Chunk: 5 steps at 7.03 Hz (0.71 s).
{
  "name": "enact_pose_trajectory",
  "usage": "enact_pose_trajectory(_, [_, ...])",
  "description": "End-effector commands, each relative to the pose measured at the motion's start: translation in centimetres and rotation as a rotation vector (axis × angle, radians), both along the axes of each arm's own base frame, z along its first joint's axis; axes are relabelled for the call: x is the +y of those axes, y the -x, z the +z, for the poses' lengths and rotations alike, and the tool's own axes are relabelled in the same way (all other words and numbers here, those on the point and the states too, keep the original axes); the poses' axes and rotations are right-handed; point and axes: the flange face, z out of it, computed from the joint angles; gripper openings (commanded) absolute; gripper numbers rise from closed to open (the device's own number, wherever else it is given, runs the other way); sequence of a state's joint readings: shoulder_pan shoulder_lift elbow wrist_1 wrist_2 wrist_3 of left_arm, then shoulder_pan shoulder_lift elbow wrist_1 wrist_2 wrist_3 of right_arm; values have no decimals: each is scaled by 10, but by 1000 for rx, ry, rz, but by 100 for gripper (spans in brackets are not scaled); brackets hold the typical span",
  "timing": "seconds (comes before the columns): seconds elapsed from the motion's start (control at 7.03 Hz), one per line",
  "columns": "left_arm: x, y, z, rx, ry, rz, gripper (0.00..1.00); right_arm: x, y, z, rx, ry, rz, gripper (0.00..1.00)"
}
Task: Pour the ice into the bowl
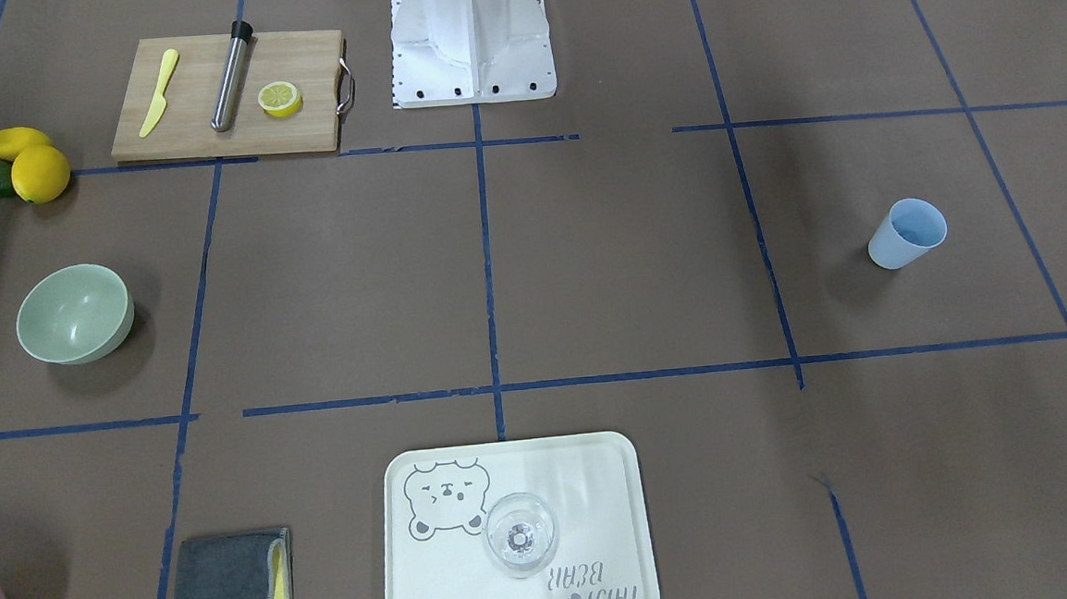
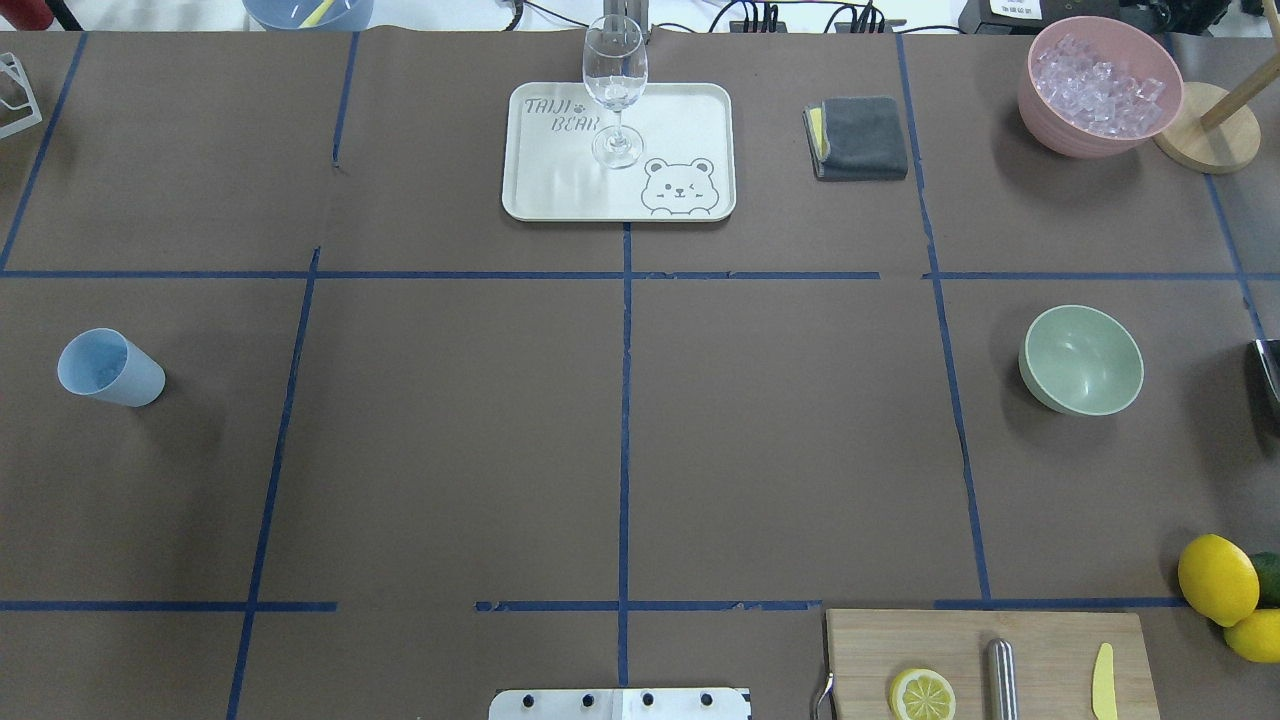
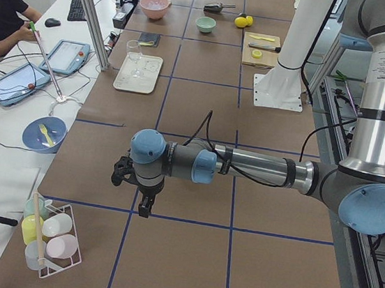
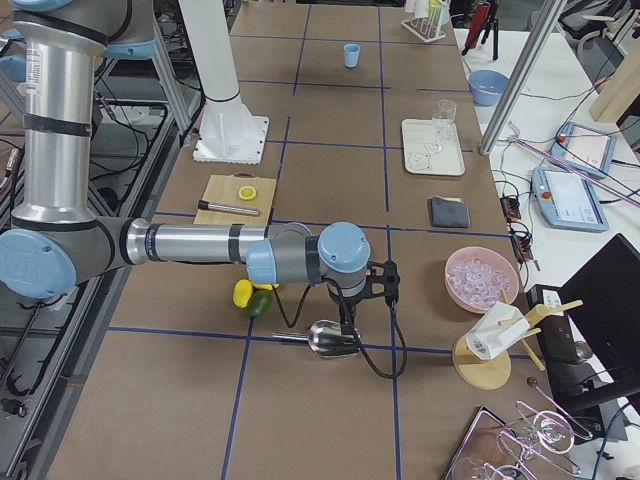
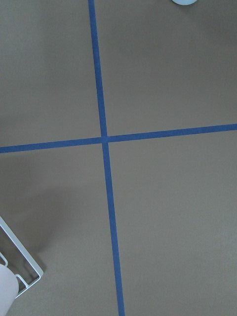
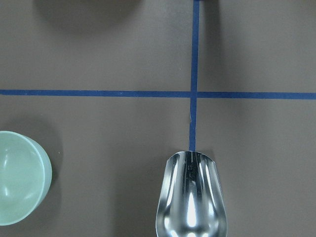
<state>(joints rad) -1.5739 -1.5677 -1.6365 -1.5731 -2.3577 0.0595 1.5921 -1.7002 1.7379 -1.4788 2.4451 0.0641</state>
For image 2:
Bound green bowl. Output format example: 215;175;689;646
1018;305;1146;416

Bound light blue plastic cup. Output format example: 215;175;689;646
58;328;166;407

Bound blue bowl with fork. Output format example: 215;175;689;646
242;1;378;32

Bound pink bowl with ice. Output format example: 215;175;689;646
1018;15;1184;158

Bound cream bear tray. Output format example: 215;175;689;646
502;82;737;222

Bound yellow sponge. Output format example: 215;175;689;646
805;104;828;163

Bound grey folded cloth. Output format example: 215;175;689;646
803;96;908;181

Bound clear wine glass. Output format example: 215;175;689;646
582;13;649;169

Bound lemon half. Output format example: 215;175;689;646
887;667;957;720

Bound steel muddler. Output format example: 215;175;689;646
987;638;1020;719

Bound wooden cutting board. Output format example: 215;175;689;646
826;609;1161;719

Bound yellow plastic knife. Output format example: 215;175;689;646
1091;642;1117;720

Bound whole yellow lemon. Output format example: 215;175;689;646
1178;534;1260;628

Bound wooden stand base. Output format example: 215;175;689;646
1155;54;1279;174

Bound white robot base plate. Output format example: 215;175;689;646
488;687;753;719

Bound white wire cup rack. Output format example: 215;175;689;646
1;53;44;138

